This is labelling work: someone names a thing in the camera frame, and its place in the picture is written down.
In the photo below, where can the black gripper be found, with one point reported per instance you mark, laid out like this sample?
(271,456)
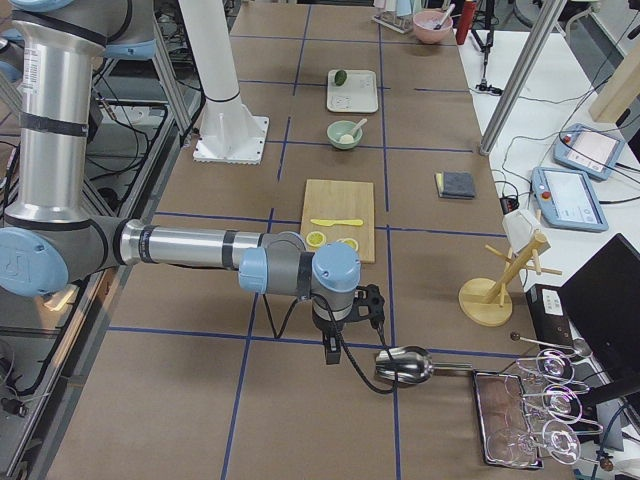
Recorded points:
(327,328)

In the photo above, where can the white steamed bun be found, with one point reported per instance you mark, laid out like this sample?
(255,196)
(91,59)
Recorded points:
(346,139)

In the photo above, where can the green ceramic bowl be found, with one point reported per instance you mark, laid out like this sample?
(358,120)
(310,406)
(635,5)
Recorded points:
(338,128)

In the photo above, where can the white ceramic spoon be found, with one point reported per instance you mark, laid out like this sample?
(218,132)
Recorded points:
(357,127)

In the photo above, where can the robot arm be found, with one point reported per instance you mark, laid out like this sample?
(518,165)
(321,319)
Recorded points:
(49,241)

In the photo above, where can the metal bar spoon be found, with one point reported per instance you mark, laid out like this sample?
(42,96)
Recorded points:
(577,347)

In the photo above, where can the pink bowl with ice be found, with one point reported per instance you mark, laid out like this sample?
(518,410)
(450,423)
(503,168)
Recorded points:
(429,28)

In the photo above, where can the metal scoop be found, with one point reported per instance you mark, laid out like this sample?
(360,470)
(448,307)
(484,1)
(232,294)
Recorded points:
(412,365)

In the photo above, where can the lemon slice right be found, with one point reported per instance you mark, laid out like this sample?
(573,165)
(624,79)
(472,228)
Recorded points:
(351,242)

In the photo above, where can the lemon slice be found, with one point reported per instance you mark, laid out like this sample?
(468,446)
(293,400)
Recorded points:
(315,240)
(351,242)

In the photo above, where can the lemon slice left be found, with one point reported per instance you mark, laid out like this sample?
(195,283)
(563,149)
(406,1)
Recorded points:
(315,240)

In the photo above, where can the yellow plastic knife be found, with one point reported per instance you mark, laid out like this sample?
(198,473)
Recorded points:
(337,222)

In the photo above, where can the wooden mug tree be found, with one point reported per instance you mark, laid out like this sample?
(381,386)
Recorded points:
(486,301)

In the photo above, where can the grey folded cloth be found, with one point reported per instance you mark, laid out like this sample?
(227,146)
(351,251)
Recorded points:
(455,185)

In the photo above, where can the wine glass bottom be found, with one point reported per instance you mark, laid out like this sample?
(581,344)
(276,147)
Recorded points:
(518,447)

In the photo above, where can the wine glass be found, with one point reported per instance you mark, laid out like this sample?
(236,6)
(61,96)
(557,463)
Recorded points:
(518,447)
(546,398)
(551,365)

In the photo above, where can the black box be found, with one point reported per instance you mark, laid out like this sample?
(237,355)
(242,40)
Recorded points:
(550,321)

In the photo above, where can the wine glass top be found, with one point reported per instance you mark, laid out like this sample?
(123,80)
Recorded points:
(551,365)

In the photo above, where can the wine glass middle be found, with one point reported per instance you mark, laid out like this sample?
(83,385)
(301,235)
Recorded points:
(546,398)

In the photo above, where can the white plastic tray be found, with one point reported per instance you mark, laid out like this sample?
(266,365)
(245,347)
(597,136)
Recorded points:
(359,94)

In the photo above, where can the green lime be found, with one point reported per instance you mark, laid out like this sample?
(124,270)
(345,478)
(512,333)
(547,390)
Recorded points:
(340,77)

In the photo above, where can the teach pendant near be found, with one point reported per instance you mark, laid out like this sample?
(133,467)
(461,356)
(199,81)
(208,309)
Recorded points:
(567,199)

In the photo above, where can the teach pendant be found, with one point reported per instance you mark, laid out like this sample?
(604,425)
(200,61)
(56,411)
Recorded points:
(586,149)
(567,199)

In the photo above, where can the black laptop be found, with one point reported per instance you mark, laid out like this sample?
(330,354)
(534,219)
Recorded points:
(602,301)

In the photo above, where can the teach pendant far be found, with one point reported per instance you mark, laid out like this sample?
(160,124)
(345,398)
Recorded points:
(586,149)

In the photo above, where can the red cylinder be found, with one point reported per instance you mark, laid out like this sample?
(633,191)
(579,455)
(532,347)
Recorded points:
(465,21)

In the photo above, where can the black tripod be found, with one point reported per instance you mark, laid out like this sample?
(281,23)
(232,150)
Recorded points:
(484,14)

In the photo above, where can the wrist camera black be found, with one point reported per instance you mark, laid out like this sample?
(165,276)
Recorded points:
(368,304)

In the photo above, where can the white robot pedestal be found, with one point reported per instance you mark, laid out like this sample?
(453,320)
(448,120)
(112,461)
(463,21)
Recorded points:
(228,132)

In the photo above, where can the white wire cup rack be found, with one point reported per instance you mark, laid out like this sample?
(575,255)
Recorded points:
(390,20)

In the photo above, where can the aluminium frame post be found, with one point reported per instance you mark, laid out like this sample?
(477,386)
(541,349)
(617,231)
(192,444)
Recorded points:
(525,63)

